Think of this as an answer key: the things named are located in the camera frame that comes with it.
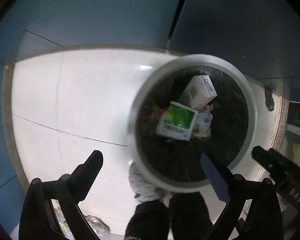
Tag green white packet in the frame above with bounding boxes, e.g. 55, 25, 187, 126
155, 101, 198, 141

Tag clear plastic bag of trash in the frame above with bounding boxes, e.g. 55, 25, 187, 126
52, 199, 110, 239

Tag white round trash bin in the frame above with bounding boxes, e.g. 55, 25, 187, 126
128, 54, 257, 193

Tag blue kitchen cabinets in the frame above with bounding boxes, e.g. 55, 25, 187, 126
0, 0, 300, 215

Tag glass door cabinet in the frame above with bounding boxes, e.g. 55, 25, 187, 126
279, 101, 300, 166

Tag black scrubber on floor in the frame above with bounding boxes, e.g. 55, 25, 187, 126
264, 86, 275, 112

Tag black trouser legs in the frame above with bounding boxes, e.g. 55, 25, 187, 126
125, 192, 213, 240

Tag crumpled white blue wrapper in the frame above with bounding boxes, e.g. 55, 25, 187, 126
191, 105, 213, 139

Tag white pink carton box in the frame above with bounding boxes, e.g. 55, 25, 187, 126
178, 75, 217, 110

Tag grey left slipper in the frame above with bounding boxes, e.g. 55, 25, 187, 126
128, 162, 165, 203

